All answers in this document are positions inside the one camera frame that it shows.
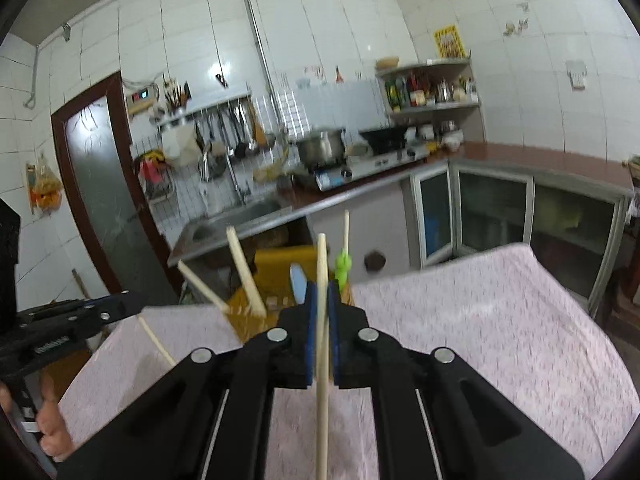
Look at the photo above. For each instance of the stack of small bowls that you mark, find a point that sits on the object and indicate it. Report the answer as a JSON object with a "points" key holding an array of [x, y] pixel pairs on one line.
{"points": [[451, 141]]}

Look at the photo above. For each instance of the row of hanging kitchen utensils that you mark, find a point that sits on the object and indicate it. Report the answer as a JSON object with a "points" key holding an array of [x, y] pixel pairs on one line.
{"points": [[235, 127]]}

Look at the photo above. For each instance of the grey wall pipe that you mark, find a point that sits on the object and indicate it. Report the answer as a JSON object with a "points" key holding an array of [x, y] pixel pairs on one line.
{"points": [[255, 30]]}

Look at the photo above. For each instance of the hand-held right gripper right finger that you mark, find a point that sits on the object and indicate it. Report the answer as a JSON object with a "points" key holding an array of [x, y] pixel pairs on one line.
{"points": [[334, 332]]}

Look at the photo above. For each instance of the white hanging cloth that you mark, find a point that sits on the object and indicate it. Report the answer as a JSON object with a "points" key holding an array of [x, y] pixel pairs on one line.
{"points": [[179, 145]]}

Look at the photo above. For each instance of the row of condiment bottles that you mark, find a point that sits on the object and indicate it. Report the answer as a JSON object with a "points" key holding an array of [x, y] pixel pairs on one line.
{"points": [[415, 92]]}

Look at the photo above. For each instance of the white wall hooks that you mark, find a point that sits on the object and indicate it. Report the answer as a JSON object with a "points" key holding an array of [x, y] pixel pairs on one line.
{"points": [[517, 22]]}

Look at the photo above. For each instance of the steel gas stove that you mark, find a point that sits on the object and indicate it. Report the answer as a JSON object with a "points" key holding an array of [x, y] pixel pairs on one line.
{"points": [[380, 164]]}

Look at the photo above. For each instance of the steel faucet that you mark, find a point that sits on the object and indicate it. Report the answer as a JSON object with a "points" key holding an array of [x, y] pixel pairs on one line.
{"points": [[206, 160]]}

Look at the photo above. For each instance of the beige controller box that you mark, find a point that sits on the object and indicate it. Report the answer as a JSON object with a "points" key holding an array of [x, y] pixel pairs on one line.
{"points": [[141, 100]]}

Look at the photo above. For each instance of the yellow perforated utensil holder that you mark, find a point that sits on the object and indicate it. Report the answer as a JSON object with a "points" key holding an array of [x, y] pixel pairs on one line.
{"points": [[272, 266]]}

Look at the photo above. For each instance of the red and yellow gloves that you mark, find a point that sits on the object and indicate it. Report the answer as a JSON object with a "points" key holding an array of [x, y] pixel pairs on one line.
{"points": [[151, 166]]}

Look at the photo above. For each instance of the black wok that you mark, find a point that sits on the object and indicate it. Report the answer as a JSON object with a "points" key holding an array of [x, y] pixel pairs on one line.
{"points": [[382, 137]]}

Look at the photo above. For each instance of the yellow wall poster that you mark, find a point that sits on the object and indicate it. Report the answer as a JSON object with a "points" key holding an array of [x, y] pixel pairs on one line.
{"points": [[448, 41]]}

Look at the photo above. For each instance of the beige bowl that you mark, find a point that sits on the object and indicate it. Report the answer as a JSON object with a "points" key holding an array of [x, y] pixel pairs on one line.
{"points": [[387, 63]]}

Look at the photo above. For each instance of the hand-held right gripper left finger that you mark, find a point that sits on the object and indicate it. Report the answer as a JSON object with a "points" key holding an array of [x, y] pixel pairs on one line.
{"points": [[310, 332]]}

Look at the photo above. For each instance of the orange plastic bag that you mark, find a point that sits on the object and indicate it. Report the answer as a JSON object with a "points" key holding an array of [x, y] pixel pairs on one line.
{"points": [[45, 187]]}

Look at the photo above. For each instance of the brown frosted glass door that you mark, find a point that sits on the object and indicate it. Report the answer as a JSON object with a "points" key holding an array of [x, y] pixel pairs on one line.
{"points": [[100, 175]]}

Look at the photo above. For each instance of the corner wall shelf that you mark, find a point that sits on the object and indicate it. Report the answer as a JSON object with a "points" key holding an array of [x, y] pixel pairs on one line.
{"points": [[430, 112]]}

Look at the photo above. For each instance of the steel pot with lid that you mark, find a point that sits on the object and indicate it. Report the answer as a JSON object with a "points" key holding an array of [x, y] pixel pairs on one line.
{"points": [[320, 149]]}

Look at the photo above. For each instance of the person's left hand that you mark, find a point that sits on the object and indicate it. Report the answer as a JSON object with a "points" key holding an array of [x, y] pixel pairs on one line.
{"points": [[55, 430]]}

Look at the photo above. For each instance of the wooden chopstick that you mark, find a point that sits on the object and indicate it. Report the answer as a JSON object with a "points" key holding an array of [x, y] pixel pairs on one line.
{"points": [[322, 260], [346, 232], [202, 285], [245, 270], [157, 342]]}

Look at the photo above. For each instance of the pink floral tablecloth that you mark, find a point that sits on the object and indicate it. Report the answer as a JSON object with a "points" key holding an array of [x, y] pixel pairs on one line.
{"points": [[475, 340]]}

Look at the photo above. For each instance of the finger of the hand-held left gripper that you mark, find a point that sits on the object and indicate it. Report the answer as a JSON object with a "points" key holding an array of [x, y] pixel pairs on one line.
{"points": [[115, 307]]}

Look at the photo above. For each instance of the steel wall rack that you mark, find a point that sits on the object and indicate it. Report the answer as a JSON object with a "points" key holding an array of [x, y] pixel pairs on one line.
{"points": [[200, 112]]}

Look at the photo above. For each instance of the knife holder with knives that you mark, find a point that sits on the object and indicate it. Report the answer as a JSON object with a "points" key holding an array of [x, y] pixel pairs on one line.
{"points": [[176, 95]]}

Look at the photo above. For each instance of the steel sink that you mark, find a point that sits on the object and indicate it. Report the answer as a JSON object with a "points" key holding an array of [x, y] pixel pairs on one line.
{"points": [[235, 220]]}

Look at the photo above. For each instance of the kitchen counter cabinet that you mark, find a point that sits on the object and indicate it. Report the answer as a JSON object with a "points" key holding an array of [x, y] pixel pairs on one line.
{"points": [[500, 160]]}

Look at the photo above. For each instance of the white wall conduit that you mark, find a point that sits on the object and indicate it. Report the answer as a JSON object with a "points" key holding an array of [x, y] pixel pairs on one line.
{"points": [[35, 75]]}

